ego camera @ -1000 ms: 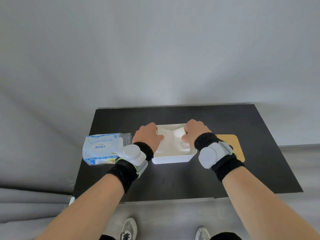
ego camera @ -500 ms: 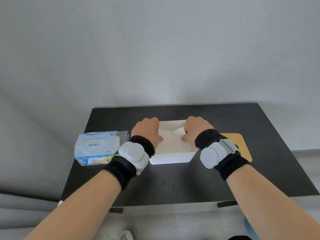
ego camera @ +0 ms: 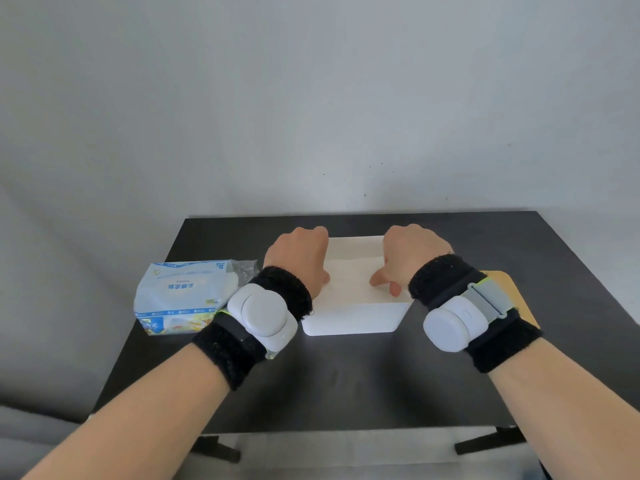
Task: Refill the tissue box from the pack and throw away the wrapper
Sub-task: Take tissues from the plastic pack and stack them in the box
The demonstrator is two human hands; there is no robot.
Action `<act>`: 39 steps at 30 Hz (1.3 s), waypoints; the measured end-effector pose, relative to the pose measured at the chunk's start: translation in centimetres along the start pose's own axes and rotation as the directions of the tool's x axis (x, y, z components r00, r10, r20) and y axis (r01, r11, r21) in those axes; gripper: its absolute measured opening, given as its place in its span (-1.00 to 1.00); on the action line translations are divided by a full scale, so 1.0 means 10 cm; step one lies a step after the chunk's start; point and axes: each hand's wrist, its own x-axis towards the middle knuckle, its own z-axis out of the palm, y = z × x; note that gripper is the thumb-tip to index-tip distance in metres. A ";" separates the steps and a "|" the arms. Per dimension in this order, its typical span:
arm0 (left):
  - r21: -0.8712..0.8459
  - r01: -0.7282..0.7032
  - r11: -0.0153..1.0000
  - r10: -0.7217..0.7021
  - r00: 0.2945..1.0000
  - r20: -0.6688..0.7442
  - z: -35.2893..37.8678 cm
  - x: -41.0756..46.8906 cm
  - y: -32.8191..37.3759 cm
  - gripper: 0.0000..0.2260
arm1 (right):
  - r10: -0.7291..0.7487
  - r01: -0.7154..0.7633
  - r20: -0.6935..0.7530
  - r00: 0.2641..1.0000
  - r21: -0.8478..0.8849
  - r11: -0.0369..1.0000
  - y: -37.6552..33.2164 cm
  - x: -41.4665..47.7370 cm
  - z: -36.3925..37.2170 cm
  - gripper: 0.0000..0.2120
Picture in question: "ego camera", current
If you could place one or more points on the person's left hand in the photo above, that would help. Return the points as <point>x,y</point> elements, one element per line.
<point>295,254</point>

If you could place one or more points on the black table foot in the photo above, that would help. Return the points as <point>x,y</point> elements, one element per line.
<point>492,439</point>
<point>217,448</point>

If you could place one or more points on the black right wristband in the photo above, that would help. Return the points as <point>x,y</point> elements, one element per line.
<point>440,274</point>

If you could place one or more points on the light wooden board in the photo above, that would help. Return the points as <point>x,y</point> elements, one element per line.
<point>517,297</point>

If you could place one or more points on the white wrist tracker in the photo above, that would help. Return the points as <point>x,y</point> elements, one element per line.
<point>263,314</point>
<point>452,327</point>

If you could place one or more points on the light blue plastic bag packet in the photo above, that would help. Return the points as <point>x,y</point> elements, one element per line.
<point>185,294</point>

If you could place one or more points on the person's left forearm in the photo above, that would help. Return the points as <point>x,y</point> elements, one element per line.
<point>140,419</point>

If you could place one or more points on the person's left thumb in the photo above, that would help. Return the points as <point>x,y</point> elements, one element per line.
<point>324,279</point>

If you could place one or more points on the person's right thumb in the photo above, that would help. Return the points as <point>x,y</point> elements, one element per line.
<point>381,276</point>

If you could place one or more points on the black wristband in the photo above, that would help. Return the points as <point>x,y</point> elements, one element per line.
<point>230,352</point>
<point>440,274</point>

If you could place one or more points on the white right wrist tracker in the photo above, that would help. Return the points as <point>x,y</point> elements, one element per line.
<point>452,327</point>

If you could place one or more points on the person's right hand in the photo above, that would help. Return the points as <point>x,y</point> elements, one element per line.
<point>412,249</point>

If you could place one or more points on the white left wrist tracker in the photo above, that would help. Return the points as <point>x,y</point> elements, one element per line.
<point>263,314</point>

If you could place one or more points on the black left wristband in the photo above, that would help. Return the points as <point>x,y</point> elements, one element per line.
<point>230,352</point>

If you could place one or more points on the person's right forearm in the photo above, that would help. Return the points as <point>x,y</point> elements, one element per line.
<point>565,414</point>

